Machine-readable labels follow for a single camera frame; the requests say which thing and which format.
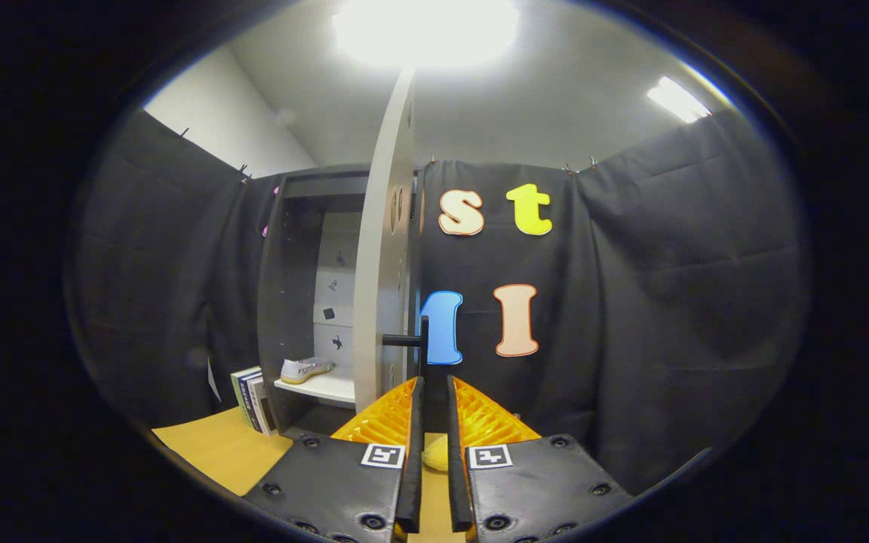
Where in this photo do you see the white shoe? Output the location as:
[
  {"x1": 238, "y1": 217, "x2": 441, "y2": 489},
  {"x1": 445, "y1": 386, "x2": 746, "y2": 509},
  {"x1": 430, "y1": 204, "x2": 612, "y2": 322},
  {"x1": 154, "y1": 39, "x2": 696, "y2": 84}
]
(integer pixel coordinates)
[{"x1": 281, "y1": 357, "x2": 335, "y2": 385}]

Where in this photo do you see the black door handle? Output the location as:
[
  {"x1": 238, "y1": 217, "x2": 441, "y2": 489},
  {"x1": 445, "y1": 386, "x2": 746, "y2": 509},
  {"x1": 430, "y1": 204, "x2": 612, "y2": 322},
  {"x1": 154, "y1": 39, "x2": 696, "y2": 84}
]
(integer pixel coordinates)
[{"x1": 382, "y1": 315, "x2": 431, "y2": 378}]

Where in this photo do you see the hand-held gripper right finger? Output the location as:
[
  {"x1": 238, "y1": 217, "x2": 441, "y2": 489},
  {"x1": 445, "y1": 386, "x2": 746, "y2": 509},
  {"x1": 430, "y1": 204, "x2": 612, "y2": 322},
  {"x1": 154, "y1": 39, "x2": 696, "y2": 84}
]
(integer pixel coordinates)
[{"x1": 446, "y1": 375, "x2": 635, "y2": 543}]

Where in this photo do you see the ceiling tube light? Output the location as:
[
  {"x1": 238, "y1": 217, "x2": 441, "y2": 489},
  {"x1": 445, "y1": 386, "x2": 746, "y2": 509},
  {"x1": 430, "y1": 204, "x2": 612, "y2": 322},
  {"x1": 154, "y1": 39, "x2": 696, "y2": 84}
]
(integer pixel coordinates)
[{"x1": 646, "y1": 76, "x2": 711, "y2": 124}]

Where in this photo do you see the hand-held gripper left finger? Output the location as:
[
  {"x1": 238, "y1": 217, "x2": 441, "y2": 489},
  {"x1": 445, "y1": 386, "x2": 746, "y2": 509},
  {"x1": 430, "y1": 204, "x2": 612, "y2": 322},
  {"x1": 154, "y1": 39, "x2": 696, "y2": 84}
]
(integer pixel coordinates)
[{"x1": 242, "y1": 375, "x2": 426, "y2": 543}]

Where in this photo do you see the white cabinet shelf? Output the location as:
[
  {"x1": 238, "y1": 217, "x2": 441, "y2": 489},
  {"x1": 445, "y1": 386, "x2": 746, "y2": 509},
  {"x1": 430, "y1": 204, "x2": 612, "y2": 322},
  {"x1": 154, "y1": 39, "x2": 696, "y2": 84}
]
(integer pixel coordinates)
[{"x1": 275, "y1": 370, "x2": 356, "y2": 404}]

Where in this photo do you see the yellow plush toy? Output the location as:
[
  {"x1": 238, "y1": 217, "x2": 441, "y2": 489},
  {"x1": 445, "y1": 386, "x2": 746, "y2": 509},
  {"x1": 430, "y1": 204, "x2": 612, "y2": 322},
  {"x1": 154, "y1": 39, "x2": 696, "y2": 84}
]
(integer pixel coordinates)
[{"x1": 422, "y1": 434, "x2": 450, "y2": 474}]

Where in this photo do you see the green and white book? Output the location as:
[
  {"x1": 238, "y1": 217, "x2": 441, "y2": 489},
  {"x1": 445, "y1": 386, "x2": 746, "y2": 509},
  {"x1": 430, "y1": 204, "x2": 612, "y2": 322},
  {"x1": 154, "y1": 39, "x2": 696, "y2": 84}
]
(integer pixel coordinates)
[{"x1": 230, "y1": 367, "x2": 263, "y2": 432}]

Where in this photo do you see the dark grey shoe cabinet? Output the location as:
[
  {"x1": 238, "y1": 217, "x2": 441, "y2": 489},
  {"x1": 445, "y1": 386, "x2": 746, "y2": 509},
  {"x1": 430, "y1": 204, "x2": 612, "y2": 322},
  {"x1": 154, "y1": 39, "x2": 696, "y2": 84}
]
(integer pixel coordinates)
[{"x1": 256, "y1": 167, "x2": 371, "y2": 438}]

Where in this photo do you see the blue book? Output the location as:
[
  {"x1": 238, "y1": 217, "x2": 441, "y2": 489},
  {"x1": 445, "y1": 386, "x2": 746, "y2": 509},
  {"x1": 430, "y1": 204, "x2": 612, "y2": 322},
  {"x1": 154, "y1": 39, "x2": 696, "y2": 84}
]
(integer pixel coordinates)
[{"x1": 238, "y1": 371, "x2": 269, "y2": 434}]

